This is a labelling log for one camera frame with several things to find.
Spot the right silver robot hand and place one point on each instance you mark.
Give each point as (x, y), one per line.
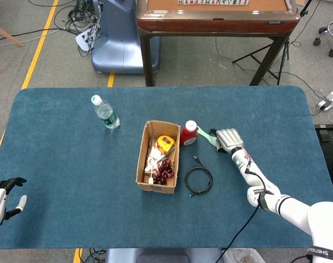
(229, 139)

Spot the mint green toothbrush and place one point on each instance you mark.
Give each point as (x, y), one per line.
(206, 134)

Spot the red bottle with white cap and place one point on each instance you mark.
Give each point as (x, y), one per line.
(188, 137)

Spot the yellow tape measure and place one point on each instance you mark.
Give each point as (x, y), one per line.
(165, 142)

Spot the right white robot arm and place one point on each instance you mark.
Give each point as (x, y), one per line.
(292, 208)

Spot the open cardboard box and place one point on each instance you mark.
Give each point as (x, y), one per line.
(155, 188)

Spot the clear water bottle green label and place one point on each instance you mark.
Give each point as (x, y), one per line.
(107, 116)

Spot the dark red toy grapes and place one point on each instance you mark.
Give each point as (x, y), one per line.
(163, 172)

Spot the blue felt table mat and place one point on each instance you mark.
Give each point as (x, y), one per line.
(59, 164)

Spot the white and red snack packet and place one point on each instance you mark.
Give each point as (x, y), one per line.
(155, 152)

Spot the white usb charger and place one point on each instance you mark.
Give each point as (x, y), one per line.
(151, 180)

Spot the black equipment case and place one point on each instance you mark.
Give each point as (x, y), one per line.
(330, 153)

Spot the white power strip grey plugs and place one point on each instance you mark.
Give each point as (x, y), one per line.
(326, 102)

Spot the brown mahjong table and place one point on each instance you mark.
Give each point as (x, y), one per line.
(210, 26)

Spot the clear plastic bag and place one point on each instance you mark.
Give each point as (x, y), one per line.
(246, 256)

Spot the grey-blue robot torso base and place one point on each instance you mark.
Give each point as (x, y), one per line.
(161, 256)

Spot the row of face-up mahjong tiles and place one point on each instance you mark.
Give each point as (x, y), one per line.
(210, 2)

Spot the wooden easel leg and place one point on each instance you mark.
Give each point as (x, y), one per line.
(7, 36)

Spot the white power strip with plugs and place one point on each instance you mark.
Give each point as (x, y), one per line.
(83, 41)

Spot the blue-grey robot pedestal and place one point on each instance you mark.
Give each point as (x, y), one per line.
(122, 49)

